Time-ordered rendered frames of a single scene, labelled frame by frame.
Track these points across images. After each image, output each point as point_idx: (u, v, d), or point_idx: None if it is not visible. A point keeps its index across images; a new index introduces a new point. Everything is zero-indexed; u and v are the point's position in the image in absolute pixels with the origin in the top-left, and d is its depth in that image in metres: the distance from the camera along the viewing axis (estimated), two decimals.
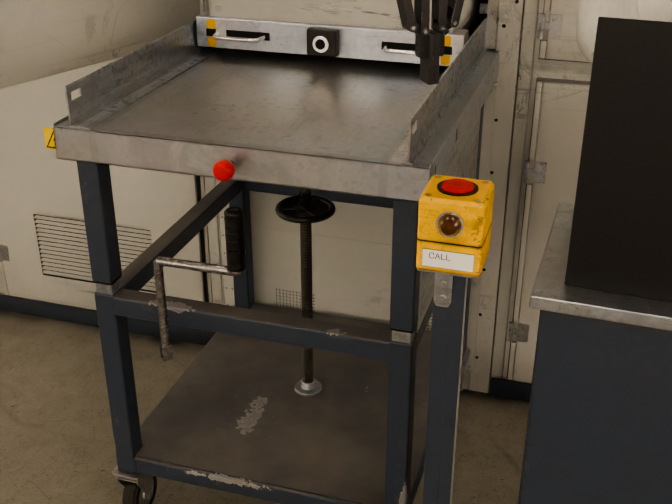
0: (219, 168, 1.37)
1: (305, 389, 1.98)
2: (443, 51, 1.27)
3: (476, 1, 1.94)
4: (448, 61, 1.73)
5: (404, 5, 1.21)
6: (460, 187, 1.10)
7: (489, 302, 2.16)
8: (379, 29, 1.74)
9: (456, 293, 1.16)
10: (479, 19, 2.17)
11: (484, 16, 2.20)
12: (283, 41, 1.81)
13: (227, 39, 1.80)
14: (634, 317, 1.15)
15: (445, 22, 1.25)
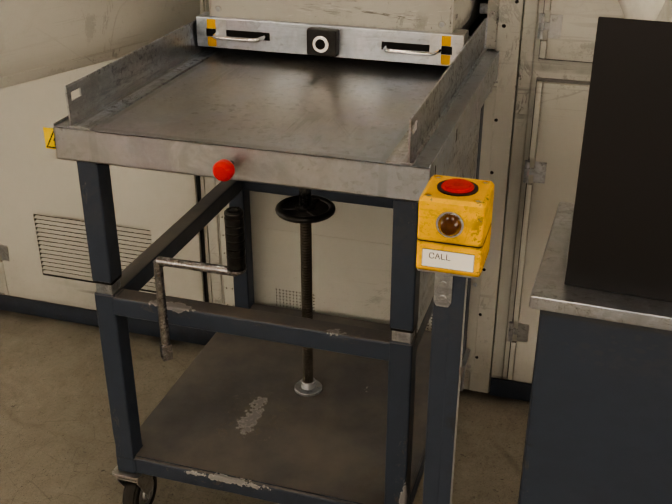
0: (219, 168, 1.37)
1: (305, 389, 1.98)
2: None
3: (476, 1, 1.94)
4: (448, 61, 1.73)
5: None
6: (460, 187, 1.10)
7: (489, 302, 2.16)
8: (379, 29, 1.74)
9: (456, 293, 1.16)
10: (479, 19, 2.17)
11: (484, 16, 2.20)
12: (283, 41, 1.81)
13: (227, 39, 1.80)
14: (634, 317, 1.15)
15: None
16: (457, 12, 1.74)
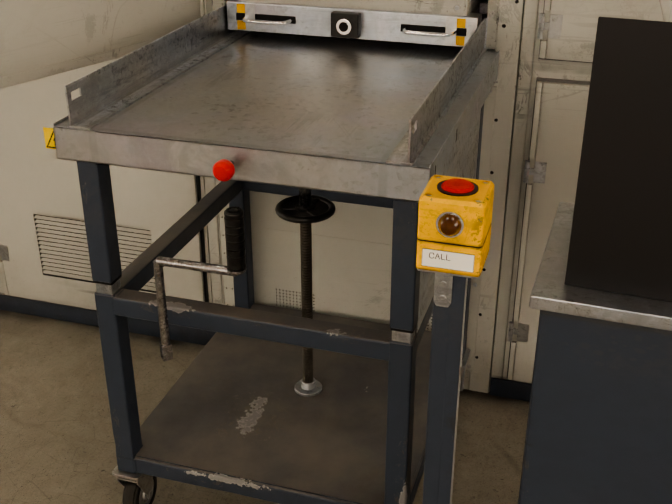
0: (219, 168, 1.37)
1: (305, 389, 1.98)
2: None
3: None
4: (463, 42, 1.86)
5: None
6: (460, 187, 1.10)
7: (489, 302, 2.16)
8: (398, 12, 1.87)
9: (456, 293, 1.16)
10: None
11: (484, 16, 2.20)
12: (308, 24, 1.94)
13: (256, 22, 1.93)
14: (634, 317, 1.15)
15: None
16: None
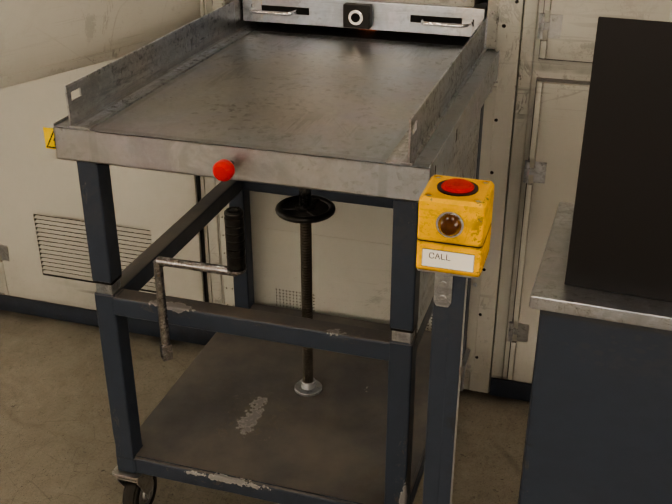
0: (219, 168, 1.37)
1: (305, 389, 1.98)
2: None
3: None
4: None
5: None
6: (460, 187, 1.10)
7: (489, 302, 2.16)
8: (408, 3, 1.95)
9: (456, 293, 1.16)
10: None
11: None
12: (321, 15, 2.01)
13: (263, 13, 2.01)
14: (634, 317, 1.15)
15: None
16: None
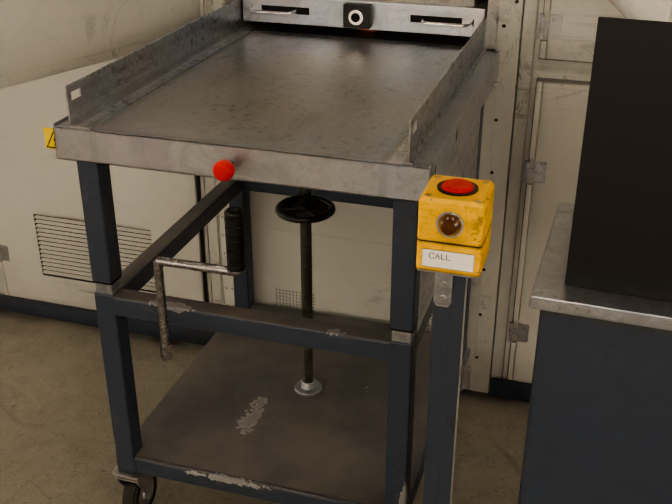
0: (219, 168, 1.37)
1: (305, 389, 1.98)
2: None
3: None
4: None
5: None
6: (460, 187, 1.10)
7: (489, 302, 2.16)
8: (408, 3, 1.95)
9: (456, 293, 1.16)
10: None
11: None
12: (321, 15, 2.01)
13: (263, 13, 2.01)
14: (634, 317, 1.15)
15: None
16: None
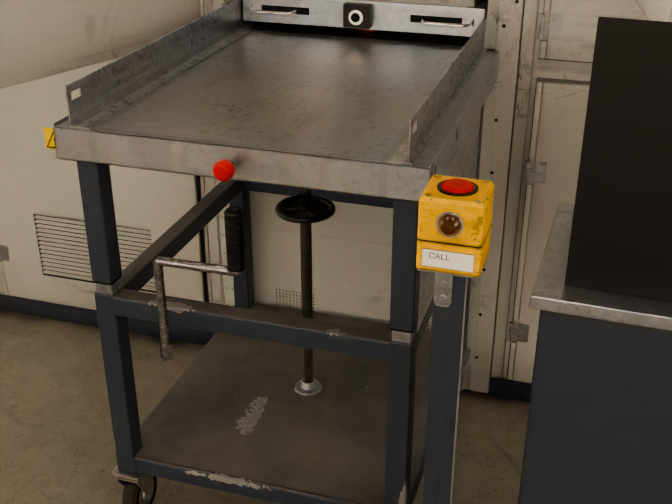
0: (219, 168, 1.37)
1: (305, 389, 1.98)
2: None
3: None
4: None
5: None
6: (460, 187, 1.10)
7: (489, 302, 2.16)
8: (408, 3, 1.95)
9: (456, 293, 1.16)
10: None
11: None
12: (321, 15, 2.01)
13: (263, 13, 2.01)
14: (634, 317, 1.15)
15: None
16: None
